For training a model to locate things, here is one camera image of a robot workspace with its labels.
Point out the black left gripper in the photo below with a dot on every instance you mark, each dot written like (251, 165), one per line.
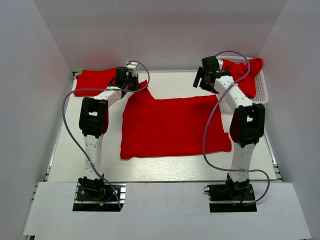
(136, 83)

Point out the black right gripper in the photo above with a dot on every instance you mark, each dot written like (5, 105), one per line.
(201, 74)

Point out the red t-shirt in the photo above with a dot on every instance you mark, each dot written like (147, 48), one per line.
(171, 127)
(95, 79)

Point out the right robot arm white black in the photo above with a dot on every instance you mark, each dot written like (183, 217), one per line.
(246, 129)

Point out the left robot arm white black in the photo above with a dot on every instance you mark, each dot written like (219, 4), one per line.
(100, 90)

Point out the crumpled red t-shirts in basket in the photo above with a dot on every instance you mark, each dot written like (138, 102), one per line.
(238, 70)

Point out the white plastic basket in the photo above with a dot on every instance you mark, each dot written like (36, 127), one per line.
(260, 83)

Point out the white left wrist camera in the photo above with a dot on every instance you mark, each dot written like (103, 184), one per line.
(133, 67)

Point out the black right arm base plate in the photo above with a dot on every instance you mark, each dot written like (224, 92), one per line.
(222, 200)

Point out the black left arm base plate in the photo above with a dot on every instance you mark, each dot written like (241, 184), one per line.
(104, 199)

